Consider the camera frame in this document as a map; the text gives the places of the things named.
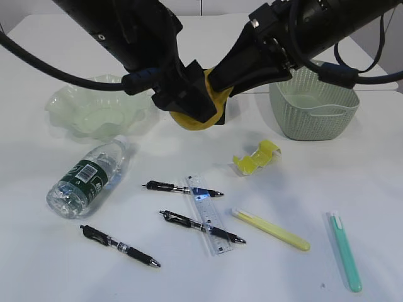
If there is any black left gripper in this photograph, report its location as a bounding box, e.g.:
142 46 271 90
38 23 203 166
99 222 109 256
122 47 217 123

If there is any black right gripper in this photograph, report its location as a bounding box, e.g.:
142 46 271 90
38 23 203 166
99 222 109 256
208 3 297 97

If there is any yellow pear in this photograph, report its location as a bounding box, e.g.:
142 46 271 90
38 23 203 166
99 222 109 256
169 68 234 131

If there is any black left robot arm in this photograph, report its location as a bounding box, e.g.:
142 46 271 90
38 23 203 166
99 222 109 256
56 0 217 122

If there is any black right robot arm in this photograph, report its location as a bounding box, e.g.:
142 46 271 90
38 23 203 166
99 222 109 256
208 1 402 96

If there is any black square pen holder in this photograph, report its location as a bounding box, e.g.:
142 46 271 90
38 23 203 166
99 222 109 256
215 94 228 125

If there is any green woven plastic basket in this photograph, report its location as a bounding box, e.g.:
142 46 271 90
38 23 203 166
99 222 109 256
269 67 360 141

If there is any yellow waste paper wrapper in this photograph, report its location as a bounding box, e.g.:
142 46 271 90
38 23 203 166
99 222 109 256
232 140 282 176

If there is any black pen upper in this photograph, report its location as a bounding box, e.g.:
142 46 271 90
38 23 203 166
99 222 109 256
142 181 224 198

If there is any black pen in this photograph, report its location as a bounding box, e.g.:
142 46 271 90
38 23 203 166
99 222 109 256
159 210 246 244
142 181 224 198
79 225 161 267

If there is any green ruffled glass plate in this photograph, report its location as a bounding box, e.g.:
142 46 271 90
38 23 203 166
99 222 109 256
45 84 154 139

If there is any black pen middle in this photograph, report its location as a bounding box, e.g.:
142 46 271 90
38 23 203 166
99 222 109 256
159 210 246 244

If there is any yellow pen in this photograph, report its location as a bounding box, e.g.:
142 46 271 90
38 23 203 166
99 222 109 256
231 208 310 252

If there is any clear plastic ruler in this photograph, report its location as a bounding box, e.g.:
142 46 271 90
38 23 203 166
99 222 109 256
185 175 233 255

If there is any clear water bottle green label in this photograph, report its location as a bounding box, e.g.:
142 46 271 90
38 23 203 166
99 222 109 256
46 135 129 219

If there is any black pen lower left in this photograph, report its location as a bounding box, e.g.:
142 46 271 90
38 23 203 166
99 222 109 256
79 225 161 267

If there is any mint green pen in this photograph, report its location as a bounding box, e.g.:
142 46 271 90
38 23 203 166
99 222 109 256
329 211 363 293

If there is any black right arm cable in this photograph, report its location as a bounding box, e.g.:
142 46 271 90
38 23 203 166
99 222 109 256
289 0 403 89

